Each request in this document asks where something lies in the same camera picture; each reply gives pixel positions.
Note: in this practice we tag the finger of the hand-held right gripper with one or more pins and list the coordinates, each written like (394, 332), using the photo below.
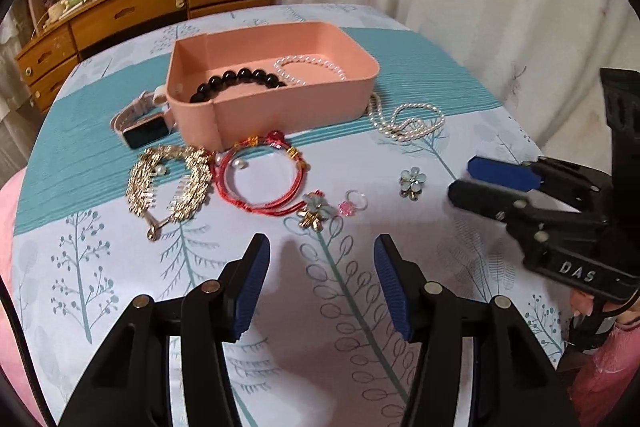
(500, 172)
(480, 199)

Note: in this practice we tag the person's right forearm pink sleeve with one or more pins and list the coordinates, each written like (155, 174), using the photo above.
(615, 357)

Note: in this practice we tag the pink band smart watch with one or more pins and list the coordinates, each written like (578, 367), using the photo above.
(145, 132)

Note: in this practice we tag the wooden dresser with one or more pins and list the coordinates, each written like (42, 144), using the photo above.
(100, 22)

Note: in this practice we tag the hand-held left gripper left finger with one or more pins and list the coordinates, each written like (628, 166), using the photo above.
(250, 287)

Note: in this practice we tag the leaf print tablecloth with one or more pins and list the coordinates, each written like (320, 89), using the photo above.
(125, 277)

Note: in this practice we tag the pink jewelry box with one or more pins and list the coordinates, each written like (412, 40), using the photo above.
(275, 117)

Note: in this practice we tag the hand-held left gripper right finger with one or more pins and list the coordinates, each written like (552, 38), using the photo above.
(395, 287)

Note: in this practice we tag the pink cloth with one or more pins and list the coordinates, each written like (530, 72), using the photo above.
(15, 307)

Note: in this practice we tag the person's right hand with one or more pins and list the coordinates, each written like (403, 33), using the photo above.
(582, 304)

